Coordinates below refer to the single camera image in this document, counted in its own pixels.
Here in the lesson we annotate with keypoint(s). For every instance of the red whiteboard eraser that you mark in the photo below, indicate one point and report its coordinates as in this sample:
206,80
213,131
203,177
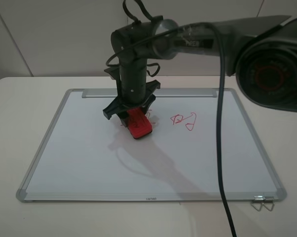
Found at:
138,124

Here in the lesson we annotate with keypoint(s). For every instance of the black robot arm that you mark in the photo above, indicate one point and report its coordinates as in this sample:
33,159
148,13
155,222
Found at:
260,52

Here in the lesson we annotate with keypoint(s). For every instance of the right metal binder clip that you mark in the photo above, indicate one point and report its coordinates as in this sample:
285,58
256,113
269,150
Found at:
268,203

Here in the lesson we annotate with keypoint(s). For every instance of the white framed whiteboard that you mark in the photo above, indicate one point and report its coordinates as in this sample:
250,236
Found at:
86,157

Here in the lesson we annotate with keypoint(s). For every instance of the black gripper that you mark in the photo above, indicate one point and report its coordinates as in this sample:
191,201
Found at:
132,92

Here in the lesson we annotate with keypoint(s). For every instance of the metal binder clip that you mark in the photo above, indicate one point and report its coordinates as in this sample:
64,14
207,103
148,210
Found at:
257,203
268,203

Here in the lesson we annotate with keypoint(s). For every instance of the left metal binder clip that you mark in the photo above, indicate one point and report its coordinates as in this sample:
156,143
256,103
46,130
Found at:
257,203

